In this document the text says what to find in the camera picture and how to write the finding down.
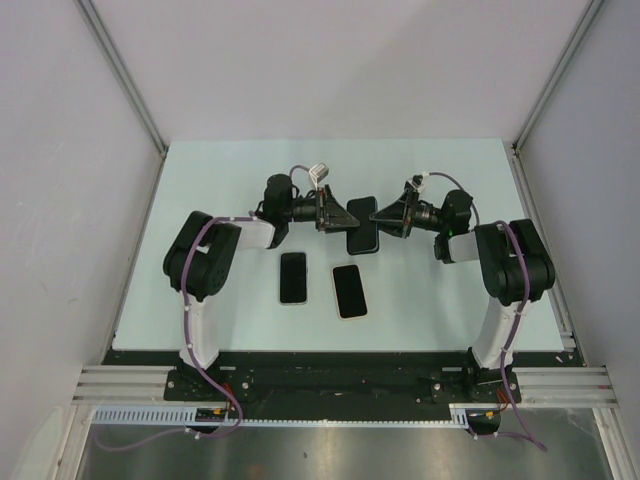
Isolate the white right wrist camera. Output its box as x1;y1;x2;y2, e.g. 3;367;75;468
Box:
405;172;429;194

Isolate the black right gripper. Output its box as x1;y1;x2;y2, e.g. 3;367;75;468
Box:
368;188;448;238

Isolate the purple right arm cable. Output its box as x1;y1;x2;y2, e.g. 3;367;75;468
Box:
424;172;549;451

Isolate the aluminium frame rail left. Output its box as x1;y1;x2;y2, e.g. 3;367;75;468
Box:
72;365;172;405

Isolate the aluminium corner post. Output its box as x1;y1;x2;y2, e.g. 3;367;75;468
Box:
74;0;169;159
511;0;609;154

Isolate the clear magsafe phone case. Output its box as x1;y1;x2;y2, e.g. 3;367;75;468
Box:
278;251;309;306

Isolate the teal blue phone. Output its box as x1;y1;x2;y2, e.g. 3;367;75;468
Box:
346;196;379;256

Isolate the right aluminium corner post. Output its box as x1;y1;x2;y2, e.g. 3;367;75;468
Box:
511;0;609;154

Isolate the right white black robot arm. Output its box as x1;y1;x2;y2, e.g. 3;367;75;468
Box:
370;185;556;401

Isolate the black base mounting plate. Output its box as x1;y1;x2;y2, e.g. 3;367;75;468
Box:
103;350;584;420

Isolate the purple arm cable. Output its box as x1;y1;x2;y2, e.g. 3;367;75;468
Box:
424;172;549;451
179;164;314;421

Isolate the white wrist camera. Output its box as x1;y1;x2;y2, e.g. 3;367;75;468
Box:
405;172;429;194
308;163;329;190

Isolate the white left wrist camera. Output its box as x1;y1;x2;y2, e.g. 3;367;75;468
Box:
308;163;329;190

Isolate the beige phone case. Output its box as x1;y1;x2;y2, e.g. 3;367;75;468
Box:
331;264;370;321

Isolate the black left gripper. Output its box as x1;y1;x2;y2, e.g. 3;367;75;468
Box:
282;185;359;234

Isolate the white slotted cable duct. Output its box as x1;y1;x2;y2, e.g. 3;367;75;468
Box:
92;405;500;429

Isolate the aluminium frame rail front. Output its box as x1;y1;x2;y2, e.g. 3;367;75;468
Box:
514;367;618;408

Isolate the black phone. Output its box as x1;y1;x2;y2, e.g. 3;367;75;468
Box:
332;265;368;318

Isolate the black phone screen up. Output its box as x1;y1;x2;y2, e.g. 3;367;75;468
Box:
279;252;308;304

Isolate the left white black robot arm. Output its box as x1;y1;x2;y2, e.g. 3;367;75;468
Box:
163;174;361;400

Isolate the left aluminium corner post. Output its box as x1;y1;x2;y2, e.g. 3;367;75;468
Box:
74;0;169;159

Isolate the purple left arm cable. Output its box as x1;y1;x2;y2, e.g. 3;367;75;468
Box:
179;164;314;421

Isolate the aluminium frame rail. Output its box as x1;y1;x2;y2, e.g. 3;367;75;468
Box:
72;365;172;405
514;367;618;408

